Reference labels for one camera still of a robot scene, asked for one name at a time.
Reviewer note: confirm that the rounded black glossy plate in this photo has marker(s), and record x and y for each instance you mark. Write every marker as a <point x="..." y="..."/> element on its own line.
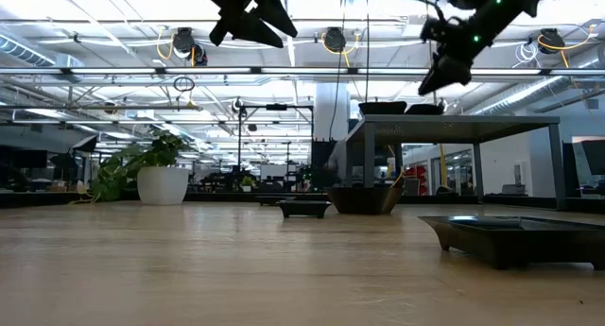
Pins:
<point x="364" y="200"/>

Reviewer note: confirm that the silver ceiling duct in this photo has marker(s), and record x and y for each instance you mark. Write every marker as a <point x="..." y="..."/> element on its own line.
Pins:
<point x="529" y="92"/>

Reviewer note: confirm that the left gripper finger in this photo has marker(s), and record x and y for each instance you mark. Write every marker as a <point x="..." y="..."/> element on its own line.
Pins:
<point x="276" y="12"/>
<point x="257" y="30"/>

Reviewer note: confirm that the small rectangular black plate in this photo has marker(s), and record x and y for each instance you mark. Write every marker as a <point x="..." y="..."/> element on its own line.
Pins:
<point x="302" y="208"/>

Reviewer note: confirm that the angular black bowl plate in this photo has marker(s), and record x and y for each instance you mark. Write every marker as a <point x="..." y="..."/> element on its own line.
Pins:
<point x="383" y="108"/>

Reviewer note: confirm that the grey perforated metal shelf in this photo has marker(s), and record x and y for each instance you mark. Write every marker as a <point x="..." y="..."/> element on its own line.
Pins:
<point x="449" y="127"/>

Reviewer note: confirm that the square black footed plate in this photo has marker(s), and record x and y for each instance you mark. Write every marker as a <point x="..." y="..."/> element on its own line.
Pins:
<point x="520" y="241"/>

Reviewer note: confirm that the ceiling light strip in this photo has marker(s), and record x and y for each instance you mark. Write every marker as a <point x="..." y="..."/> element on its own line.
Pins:
<point x="302" y="71"/>

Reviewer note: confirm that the green plant in white pot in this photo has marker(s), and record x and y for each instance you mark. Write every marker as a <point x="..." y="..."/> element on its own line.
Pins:
<point x="160" y="184"/>

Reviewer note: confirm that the small square black plate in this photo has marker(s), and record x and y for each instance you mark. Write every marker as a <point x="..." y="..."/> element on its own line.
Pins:
<point x="269" y="199"/>

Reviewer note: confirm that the black metal frame rig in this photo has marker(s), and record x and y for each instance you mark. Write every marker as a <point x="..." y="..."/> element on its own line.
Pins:
<point x="276" y="107"/>

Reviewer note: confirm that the small potted plant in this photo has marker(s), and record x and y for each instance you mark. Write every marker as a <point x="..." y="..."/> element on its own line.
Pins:
<point x="247" y="182"/>

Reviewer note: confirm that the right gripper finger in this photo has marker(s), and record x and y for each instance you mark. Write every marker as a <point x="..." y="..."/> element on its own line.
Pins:
<point x="446" y="75"/>

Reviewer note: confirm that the shell-shaped black plate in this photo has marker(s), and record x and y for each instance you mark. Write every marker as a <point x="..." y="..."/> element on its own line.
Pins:
<point x="425" y="109"/>

